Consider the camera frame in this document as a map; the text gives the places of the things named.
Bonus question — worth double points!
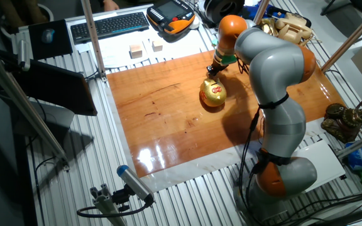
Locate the black chair base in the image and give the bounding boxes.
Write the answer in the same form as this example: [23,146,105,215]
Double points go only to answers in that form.
[321,0,362,32]

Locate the black floor cables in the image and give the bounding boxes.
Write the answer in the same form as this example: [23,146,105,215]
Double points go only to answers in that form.
[275,191,362,226]

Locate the person hand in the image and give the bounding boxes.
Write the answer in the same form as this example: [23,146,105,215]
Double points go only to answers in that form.
[102,0,120,12]

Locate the blue bag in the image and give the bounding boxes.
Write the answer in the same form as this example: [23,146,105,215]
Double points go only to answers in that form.
[242,3,285,19]

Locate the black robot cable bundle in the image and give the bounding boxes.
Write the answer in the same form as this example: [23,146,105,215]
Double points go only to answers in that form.
[236,106,262,220]

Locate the white round object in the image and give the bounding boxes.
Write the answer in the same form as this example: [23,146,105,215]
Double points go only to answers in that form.
[188,14,200,31]

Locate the black filament spool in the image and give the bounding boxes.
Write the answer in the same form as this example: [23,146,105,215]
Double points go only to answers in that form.
[203,0,246,24]

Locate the black keyboard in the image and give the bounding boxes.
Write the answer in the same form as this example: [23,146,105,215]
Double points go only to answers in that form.
[70,11,150,45]

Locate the grey computer mouse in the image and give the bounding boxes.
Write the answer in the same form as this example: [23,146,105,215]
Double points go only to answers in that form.
[41,28,56,44]

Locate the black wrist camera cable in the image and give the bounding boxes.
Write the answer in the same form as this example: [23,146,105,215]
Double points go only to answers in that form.
[236,56,251,75]

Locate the gold foil bag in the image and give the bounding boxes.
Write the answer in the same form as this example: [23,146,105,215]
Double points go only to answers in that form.
[259,18,279,38]

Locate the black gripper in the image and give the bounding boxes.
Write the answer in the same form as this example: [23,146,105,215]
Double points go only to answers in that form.
[206,61,228,77]

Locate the pale wooden block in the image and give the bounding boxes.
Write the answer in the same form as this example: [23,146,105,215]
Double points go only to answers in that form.
[151,40,164,53]
[129,45,144,60]

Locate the black laptop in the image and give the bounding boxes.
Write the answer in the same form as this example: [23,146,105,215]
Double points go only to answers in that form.
[0,58,99,117]

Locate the black orange teach pendant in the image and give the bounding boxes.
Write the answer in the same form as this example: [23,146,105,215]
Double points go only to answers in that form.
[146,0,196,35]

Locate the small silver camera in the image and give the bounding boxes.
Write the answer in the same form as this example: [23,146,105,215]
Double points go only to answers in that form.
[17,39,31,72]

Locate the cream vintage telephone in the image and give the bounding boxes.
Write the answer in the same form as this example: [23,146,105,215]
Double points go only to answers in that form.
[274,12,314,48]

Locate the wood grain table mat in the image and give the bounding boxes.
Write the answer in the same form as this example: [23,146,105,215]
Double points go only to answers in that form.
[106,40,347,179]

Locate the golden piggy bank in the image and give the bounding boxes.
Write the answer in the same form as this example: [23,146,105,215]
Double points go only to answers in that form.
[199,77,228,108]

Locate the aluminium frame post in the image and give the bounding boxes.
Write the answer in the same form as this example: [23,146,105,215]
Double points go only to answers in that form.
[80,0,108,82]
[252,0,270,25]
[321,1,362,73]

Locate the white rimmed round bin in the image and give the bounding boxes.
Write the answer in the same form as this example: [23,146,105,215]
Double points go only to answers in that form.
[26,3,55,24]

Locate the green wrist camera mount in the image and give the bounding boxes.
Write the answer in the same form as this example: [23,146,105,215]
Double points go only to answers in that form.
[211,38,238,66]

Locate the white paper sheets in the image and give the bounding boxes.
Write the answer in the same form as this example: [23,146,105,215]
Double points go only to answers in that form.
[74,30,215,69]

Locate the black mouse pad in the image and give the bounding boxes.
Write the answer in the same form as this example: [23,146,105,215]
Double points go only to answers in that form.
[28,19,74,60]

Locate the blue tissue pack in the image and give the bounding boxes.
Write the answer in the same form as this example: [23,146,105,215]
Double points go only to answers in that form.
[344,141,362,171]

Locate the aluminium camera bracket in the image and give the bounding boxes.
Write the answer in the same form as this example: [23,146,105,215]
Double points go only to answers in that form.
[89,183,131,226]

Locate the silver camera blue cap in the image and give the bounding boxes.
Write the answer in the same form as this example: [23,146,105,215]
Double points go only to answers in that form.
[116,164,155,205]

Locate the aluminium frame beam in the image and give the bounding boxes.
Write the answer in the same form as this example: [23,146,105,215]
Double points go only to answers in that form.
[0,43,70,172]
[336,128,362,159]

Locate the white flat panel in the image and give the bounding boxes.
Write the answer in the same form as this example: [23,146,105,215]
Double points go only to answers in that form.
[290,139,347,192]

